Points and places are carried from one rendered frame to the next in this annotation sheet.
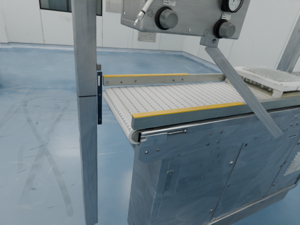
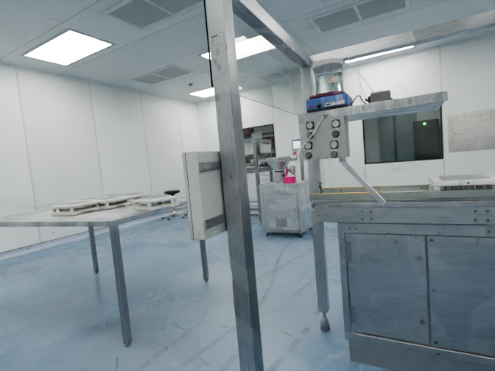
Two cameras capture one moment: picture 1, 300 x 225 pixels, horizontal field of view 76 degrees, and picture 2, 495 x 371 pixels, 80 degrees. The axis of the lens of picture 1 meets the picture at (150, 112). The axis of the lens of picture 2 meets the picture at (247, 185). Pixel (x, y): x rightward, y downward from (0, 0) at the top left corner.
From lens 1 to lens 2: 1.28 m
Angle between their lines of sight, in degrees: 59
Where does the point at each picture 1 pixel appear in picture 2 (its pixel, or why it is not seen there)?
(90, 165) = (318, 249)
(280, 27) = not seen: outside the picture
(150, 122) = (317, 197)
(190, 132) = (343, 207)
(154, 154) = (323, 217)
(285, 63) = not seen: outside the picture
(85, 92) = not seen: hidden behind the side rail
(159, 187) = (342, 253)
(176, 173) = (354, 246)
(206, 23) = (325, 154)
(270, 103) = (414, 193)
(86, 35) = (312, 168)
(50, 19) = (374, 173)
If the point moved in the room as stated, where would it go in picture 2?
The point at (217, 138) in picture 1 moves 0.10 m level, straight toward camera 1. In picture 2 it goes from (369, 216) to (350, 218)
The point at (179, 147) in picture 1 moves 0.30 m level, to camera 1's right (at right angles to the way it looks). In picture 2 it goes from (339, 216) to (398, 224)
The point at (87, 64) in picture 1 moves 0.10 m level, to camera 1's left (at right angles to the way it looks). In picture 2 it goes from (314, 182) to (302, 182)
